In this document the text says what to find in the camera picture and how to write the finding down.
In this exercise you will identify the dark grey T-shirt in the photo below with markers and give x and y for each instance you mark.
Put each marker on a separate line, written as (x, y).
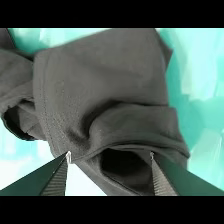
(100, 96)

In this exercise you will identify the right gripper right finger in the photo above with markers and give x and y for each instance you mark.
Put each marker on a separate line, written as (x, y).
(180, 181)

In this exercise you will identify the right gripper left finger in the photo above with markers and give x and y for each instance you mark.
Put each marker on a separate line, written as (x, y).
(43, 181)

